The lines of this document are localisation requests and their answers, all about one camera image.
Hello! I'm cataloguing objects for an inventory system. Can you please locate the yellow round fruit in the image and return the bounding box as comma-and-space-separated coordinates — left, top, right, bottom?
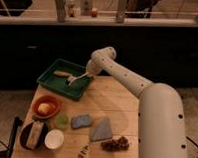
38, 103, 51, 116

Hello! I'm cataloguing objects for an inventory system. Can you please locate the grey blue folded cloth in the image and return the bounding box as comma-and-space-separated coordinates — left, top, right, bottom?
89, 117, 113, 141

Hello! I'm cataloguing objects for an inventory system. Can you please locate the yellow brush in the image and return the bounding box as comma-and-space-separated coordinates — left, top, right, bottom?
54, 70, 72, 78

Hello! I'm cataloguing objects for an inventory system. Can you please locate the green small cup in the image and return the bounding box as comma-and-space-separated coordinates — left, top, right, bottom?
54, 114, 68, 130

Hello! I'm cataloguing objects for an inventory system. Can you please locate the blue sponge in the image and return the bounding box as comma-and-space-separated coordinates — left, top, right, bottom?
71, 114, 92, 129

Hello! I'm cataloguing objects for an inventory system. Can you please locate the beige block on plate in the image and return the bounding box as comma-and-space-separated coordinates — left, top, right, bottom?
26, 121, 44, 149

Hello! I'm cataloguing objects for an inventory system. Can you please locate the green plastic tray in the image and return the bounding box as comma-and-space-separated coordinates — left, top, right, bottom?
37, 58, 92, 100

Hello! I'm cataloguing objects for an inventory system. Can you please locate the orange bowl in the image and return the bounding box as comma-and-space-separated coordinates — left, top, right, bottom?
32, 96, 61, 119

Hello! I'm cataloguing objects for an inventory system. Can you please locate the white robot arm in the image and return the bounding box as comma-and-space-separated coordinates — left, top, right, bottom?
86, 47, 189, 158

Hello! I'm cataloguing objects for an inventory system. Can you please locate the white small bowl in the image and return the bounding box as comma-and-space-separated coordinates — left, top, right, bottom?
44, 129, 64, 149

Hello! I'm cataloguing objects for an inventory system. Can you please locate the dark round plate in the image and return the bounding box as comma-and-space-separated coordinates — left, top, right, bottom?
19, 123, 49, 150

